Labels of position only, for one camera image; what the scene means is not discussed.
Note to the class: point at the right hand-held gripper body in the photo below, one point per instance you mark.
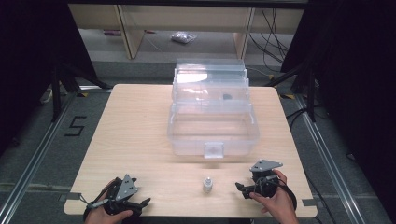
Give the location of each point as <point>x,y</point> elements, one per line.
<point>264,183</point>

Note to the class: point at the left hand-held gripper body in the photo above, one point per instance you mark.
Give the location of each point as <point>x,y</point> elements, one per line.
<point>126,188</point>

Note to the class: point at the small white bottle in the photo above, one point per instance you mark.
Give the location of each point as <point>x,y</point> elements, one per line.
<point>207,185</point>

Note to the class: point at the clear plastic storage box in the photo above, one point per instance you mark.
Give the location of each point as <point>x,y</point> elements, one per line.
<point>214,137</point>

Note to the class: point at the person's right hand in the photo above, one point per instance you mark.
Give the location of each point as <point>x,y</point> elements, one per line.
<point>281,208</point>

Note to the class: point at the person's left hand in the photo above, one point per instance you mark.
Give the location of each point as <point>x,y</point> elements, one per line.
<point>99,216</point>

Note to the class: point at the grey tape piece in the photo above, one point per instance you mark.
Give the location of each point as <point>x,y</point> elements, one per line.
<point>309,202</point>
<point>71,196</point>

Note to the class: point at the yellow black tape piece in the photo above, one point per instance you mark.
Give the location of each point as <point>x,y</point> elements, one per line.
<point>287,96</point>
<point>82,94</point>

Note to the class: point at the black tripod stand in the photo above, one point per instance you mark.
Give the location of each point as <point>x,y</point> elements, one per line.
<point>311,93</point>
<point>56,93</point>

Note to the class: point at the dark curtain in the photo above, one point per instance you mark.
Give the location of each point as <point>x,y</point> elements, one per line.
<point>358,77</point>
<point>28,46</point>

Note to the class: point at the beige wooden shelf unit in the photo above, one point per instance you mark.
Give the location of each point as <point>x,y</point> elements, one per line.
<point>134,42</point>

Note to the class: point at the clear plastic bag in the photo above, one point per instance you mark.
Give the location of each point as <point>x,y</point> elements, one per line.
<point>183,37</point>

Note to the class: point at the metal floor rail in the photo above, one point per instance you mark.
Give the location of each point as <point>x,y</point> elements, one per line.
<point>327,161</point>
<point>31,165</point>

